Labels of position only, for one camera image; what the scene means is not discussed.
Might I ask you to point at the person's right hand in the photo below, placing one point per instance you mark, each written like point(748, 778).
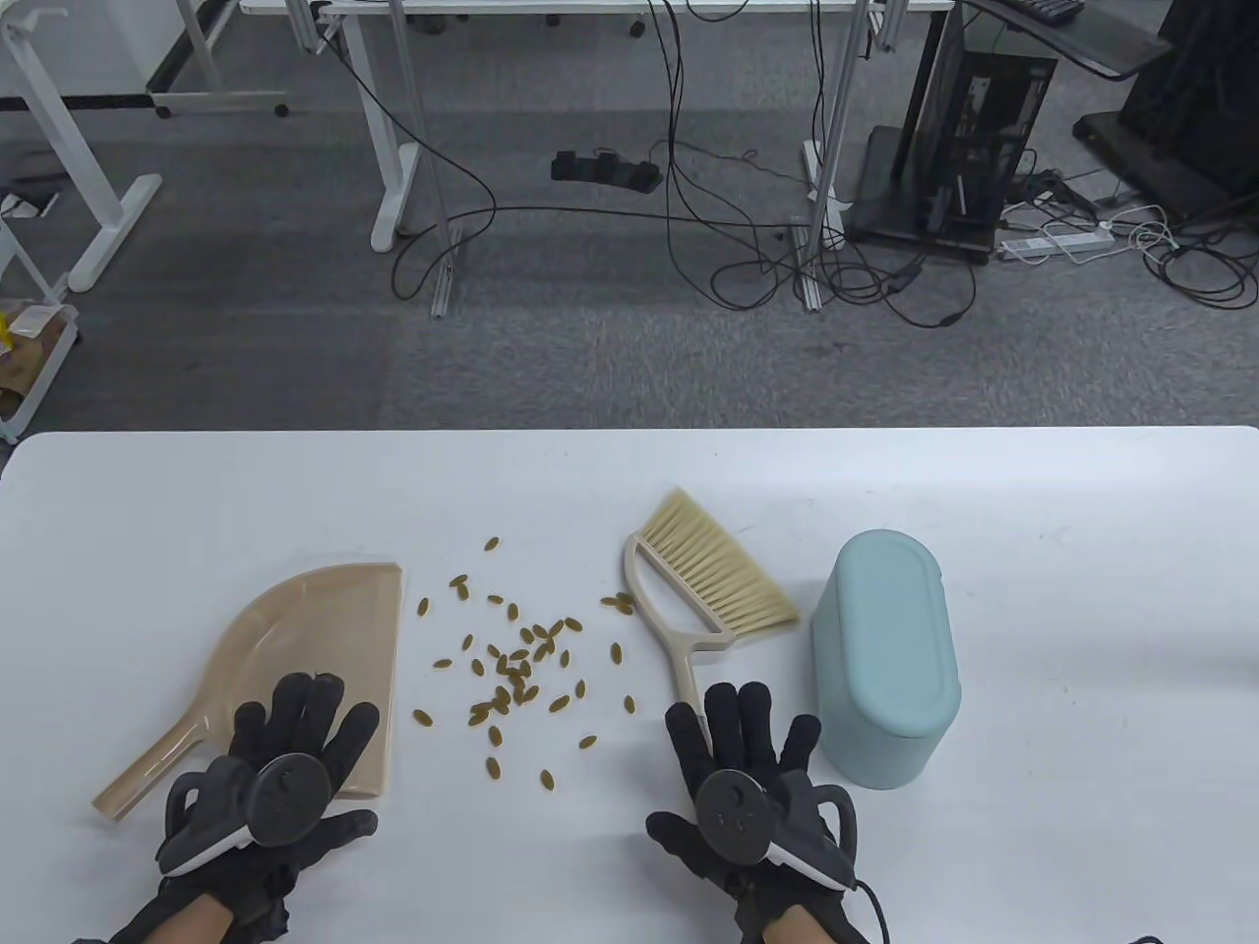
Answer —
point(733, 728)

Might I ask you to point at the black white hand controller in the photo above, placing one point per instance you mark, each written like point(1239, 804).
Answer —
point(743, 811)
point(285, 796)

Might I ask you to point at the white wheeled frame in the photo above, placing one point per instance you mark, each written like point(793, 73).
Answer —
point(216, 98)

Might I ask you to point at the light blue desktop trash can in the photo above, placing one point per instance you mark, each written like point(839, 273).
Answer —
point(885, 629)

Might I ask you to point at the beige plastic dustpan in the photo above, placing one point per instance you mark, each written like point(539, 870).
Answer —
point(315, 629)

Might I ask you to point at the person's right forearm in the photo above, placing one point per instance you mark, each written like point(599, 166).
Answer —
point(792, 929)

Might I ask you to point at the person's left forearm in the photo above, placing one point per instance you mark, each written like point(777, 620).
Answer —
point(202, 929)

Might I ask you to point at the black white left hand controller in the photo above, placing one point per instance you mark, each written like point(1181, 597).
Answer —
point(285, 796)

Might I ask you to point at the white power strip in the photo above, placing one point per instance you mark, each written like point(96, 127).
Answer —
point(1043, 246)

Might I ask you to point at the white desk with metal legs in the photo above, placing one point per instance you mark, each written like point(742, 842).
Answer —
point(393, 206)

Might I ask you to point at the black computer tower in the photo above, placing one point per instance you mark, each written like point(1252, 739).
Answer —
point(984, 118)

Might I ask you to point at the aluminium profile post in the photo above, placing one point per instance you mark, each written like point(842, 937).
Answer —
point(811, 290)
point(445, 290)

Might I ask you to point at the brown raisins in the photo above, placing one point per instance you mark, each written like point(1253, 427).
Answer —
point(513, 677)

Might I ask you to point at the black keyboard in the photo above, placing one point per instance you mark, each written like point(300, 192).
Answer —
point(1052, 8)

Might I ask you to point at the white table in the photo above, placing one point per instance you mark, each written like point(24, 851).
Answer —
point(1082, 590)

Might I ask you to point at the person's left hand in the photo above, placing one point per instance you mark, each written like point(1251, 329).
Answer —
point(310, 713)

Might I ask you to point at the black equipment stand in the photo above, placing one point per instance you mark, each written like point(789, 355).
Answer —
point(1180, 118)

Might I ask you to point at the black white right hand controller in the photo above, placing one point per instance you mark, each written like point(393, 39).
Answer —
point(743, 811)

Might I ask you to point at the white desk T-shaped leg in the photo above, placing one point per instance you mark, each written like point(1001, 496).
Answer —
point(103, 231)

